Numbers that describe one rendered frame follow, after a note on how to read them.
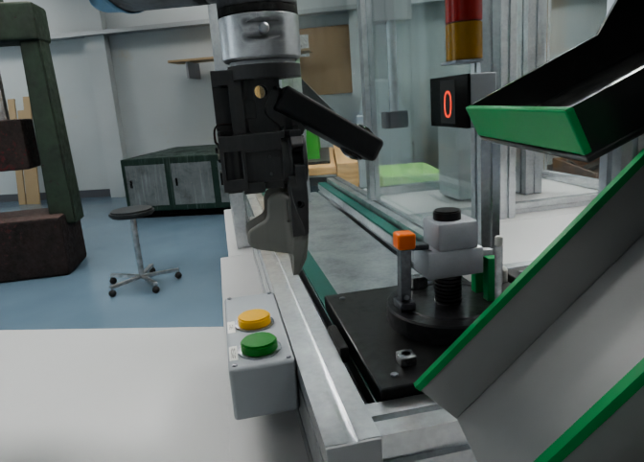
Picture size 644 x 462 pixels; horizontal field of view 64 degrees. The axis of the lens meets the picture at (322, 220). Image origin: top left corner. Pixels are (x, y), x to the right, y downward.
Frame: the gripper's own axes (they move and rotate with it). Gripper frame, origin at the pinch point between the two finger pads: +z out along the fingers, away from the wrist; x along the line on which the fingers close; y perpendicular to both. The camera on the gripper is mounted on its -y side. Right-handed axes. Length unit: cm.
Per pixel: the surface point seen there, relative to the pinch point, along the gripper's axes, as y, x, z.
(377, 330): -7.5, 1.1, 8.6
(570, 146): -7.0, 32.7, -13.7
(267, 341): 4.4, 0.1, 8.4
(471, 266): -18.0, 2.8, 2.2
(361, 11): -30, -74, -36
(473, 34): -28.2, -15.9, -23.6
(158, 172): 79, -580, 50
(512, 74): -71, -77, -20
